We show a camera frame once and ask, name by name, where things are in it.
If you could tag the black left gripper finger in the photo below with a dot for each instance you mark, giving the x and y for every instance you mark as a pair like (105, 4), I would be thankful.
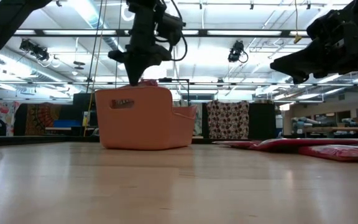
(131, 73)
(140, 71)

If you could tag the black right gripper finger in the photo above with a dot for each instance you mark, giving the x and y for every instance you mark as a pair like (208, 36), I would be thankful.
(299, 78)
(300, 62)

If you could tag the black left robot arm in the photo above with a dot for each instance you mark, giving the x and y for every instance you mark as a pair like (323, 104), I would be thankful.
(2, 25)

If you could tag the orange plastic basket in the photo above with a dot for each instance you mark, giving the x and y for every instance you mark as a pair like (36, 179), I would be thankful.
(141, 124)

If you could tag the black ceiling disc fixture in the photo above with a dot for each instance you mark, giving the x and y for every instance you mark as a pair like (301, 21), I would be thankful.
(79, 63)

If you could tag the black panel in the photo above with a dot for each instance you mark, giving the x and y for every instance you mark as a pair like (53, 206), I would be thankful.
(262, 119)

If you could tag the wooden background table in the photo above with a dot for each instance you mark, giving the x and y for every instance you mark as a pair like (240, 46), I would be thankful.
(337, 128)

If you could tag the pale floral cloth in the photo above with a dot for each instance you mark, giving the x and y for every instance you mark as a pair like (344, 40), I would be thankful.
(198, 119)

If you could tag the circle patterned cloth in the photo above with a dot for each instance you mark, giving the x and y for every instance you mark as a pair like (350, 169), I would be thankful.
(228, 119)

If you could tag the blue box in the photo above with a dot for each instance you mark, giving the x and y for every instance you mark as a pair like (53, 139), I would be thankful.
(67, 124)

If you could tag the orange brown tapestry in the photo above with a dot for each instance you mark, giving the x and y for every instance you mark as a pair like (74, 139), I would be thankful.
(42, 118)

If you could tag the floral patterned cloth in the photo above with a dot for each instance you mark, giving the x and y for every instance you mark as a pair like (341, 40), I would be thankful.
(2, 116)

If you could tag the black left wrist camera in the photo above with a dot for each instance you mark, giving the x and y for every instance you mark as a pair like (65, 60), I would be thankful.
(171, 28)

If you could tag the silver air duct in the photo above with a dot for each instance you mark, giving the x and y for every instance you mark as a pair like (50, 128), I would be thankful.
(112, 43)

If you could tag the black metal stand frame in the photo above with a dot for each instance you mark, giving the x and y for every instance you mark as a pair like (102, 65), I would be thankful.
(174, 80)

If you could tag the thin black frame rail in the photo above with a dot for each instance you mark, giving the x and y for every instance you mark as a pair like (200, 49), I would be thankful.
(73, 83)

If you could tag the black overhead camera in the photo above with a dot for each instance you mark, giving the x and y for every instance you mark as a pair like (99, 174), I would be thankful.
(34, 49)
(235, 51)

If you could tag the black table edge rail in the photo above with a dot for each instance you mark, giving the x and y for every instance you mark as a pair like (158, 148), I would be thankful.
(42, 140)

